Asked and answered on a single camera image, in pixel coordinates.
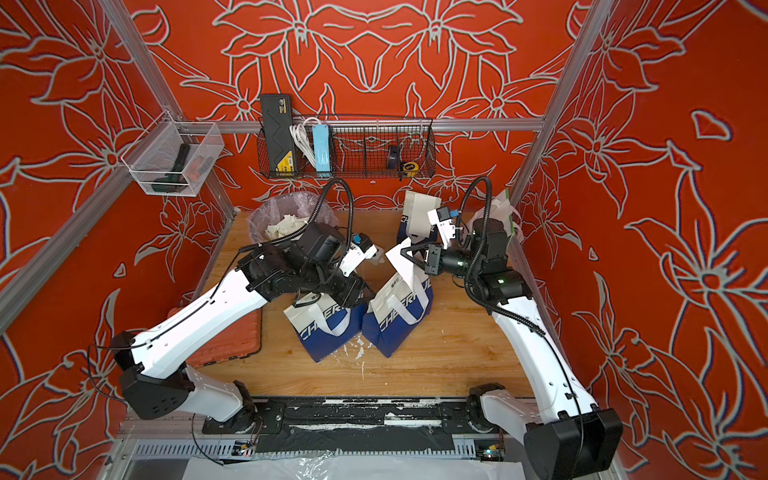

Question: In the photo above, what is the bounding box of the white cable bundle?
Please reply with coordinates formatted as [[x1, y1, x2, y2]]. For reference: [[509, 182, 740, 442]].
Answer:
[[289, 116, 322, 169]]

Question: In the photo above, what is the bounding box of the green and white tote bag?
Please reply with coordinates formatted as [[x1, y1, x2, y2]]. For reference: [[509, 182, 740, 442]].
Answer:
[[490, 188, 523, 241]]

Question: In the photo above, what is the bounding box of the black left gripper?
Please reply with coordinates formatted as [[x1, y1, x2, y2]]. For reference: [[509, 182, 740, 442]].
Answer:
[[305, 259, 382, 309]]

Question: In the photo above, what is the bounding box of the orange plastic tool case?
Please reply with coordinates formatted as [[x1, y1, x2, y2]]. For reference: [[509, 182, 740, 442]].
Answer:
[[186, 310, 262, 368]]

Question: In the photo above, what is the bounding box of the pink trash bag liner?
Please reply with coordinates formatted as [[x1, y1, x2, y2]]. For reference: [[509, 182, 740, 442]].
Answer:
[[248, 190, 340, 244]]

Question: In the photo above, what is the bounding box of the light blue tag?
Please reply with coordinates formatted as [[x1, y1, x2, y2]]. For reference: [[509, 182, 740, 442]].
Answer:
[[312, 124, 331, 176]]

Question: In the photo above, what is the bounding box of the black mesh trash bin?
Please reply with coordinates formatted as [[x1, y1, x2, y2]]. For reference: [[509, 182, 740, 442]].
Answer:
[[248, 191, 338, 244]]

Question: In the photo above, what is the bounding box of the yellow tape roll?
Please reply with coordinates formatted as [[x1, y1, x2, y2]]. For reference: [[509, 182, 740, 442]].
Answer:
[[401, 161, 420, 178]]

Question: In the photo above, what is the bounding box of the small navy paper bag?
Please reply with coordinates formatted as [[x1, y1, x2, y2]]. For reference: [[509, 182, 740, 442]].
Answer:
[[396, 191, 442, 244]]

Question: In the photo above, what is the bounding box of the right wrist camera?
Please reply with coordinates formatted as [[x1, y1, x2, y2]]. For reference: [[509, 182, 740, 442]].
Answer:
[[427, 206, 460, 249]]

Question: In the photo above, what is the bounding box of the white and navy bag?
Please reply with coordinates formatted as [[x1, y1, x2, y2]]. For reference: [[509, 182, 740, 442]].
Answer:
[[361, 237, 434, 358], [283, 294, 367, 363]]

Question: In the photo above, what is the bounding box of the black wire wall basket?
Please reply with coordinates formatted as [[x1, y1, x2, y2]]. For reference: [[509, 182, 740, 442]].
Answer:
[[257, 115, 437, 180]]

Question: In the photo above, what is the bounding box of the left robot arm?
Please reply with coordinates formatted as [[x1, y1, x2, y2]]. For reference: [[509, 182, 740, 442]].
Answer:
[[108, 203, 377, 433]]

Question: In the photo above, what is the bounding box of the black power adapter box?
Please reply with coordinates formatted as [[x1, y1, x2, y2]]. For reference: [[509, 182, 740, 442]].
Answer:
[[260, 94, 296, 176]]

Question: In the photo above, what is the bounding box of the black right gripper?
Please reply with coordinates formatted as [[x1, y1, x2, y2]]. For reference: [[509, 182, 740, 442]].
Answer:
[[402, 245, 486, 282]]

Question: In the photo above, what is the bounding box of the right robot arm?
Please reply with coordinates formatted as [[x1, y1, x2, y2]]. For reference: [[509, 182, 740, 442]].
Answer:
[[387, 196, 623, 479]]

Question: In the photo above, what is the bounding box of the clear plastic wall bin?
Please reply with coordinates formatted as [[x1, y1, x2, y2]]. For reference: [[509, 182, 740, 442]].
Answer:
[[120, 118, 224, 197]]

